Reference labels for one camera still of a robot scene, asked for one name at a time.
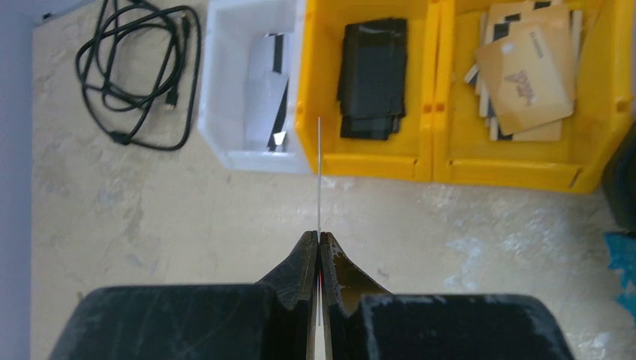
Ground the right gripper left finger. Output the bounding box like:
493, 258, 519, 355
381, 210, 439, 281
50, 231, 318, 359

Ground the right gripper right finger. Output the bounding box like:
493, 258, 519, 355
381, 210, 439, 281
320, 232, 574, 359

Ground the thin credit card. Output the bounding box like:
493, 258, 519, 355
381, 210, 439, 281
316, 116, 323, 327

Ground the yellow bin with black cards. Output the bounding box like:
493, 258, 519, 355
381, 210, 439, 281
295, 1, 441, 182

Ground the yellow bin with tan cards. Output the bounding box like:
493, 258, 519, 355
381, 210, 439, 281
431, 1, 635, 194

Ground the white cards stack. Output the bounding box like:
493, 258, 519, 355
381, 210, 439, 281
244, 33, 290, 152

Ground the black cards stack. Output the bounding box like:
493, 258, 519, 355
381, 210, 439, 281
337, 18, 408, 141

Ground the tan cards stack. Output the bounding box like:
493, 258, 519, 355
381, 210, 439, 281
464, 1, 584, 143

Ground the white plastic bin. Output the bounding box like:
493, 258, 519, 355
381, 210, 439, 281
197, 0, 311, 174

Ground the blue packet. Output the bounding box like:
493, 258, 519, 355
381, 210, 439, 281
604, 232, 635, 320

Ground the black coiled cable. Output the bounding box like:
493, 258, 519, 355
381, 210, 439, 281
75, 0, 203, 152

